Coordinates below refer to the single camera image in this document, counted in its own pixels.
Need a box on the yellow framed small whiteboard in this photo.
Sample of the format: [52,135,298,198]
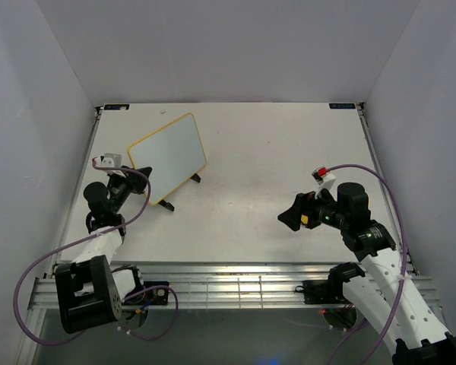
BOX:
[127,113,207,210]

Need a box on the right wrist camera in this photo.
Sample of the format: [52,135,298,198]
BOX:
[312,167,336,198]

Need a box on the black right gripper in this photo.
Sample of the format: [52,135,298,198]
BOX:
[277,185,349,231]

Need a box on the black yellow whiteboard eraser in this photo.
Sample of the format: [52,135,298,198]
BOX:
[301,215,309,226]

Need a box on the blue label sticker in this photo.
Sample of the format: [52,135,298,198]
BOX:
[328,103,356,110]
[103,103,130,111]

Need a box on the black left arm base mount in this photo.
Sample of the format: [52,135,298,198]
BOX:
[142,281,169,306]

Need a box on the aluminium frame rail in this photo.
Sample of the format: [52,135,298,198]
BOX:
[28,262,442,311]

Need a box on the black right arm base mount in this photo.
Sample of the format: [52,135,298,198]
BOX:
[294,280,349,305]

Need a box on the blue label sticker left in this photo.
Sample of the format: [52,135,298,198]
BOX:
[103,103,130,111]

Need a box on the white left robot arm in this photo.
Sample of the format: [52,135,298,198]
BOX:
[55,167,152,334]

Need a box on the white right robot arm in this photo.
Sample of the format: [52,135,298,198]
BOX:
[277,182,456,364]

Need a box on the metal wire whiteboard stand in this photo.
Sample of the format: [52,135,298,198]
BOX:
[157,173,202,213]

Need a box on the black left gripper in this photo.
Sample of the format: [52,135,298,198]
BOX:
[109,167,151,214]

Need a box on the blue label sticker right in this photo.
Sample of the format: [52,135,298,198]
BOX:
[328,103,356,110]

